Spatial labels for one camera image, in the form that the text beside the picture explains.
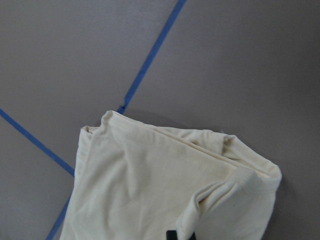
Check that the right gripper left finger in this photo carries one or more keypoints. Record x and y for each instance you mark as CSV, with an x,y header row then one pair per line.
x,y
171,234

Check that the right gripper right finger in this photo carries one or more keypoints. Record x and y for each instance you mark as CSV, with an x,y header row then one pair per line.
x,y
192,236

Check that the cream long-sleeve printed shirt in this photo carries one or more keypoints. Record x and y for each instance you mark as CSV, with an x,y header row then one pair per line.
x,y
134,181

